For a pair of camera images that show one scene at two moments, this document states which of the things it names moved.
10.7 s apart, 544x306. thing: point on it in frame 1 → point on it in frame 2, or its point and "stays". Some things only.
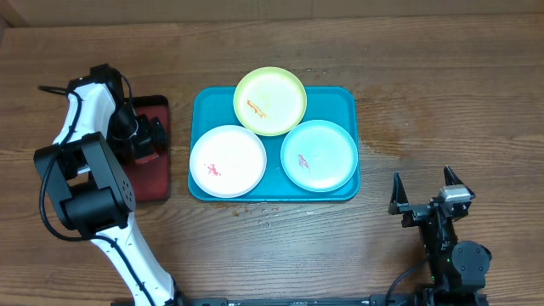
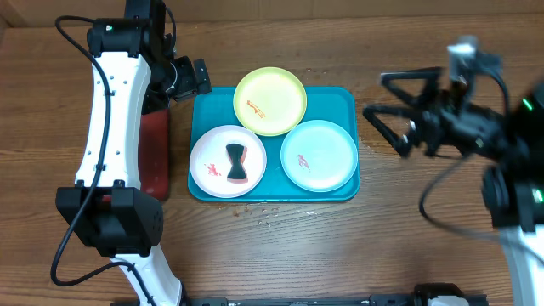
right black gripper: (415, 212) → (415, 116)
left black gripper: (150, 129) → (188, 86)
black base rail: (431, 298) stays
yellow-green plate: (269, 101) stays
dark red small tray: (150, 178) stays
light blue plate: (319, 155) stays
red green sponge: (153, 156) → (237, 154)
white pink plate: (228, 161) stays
